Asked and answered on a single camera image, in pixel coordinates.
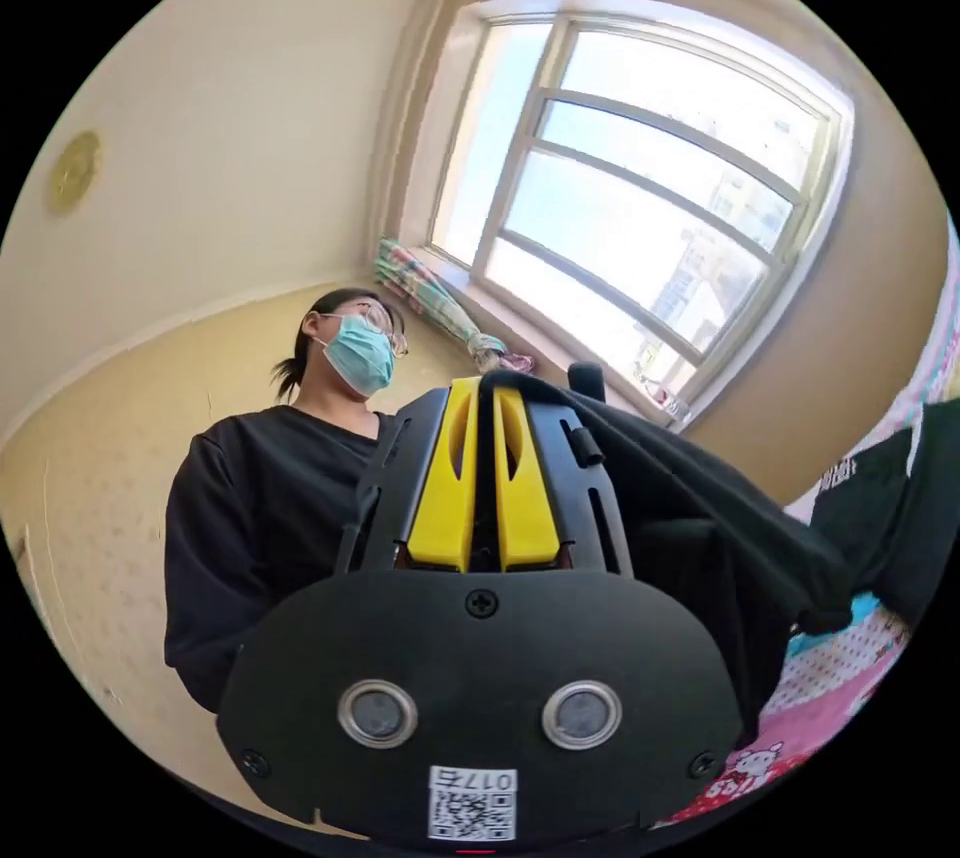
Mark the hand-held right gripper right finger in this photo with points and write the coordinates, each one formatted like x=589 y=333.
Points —
x=529 y=505

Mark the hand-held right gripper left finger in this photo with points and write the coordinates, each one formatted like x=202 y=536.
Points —
x=442 y=498

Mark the black pants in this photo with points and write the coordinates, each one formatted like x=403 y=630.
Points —
x=675 y=498

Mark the person's body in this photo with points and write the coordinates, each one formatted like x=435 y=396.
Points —
x=262 y=498

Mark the checked pastel curtain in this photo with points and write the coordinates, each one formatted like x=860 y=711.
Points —
x=435 y=288

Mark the round yellow ceiling lamp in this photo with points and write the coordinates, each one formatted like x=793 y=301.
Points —
x=75 y=172

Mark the window with white frame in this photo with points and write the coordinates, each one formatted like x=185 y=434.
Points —
x=637 y=198

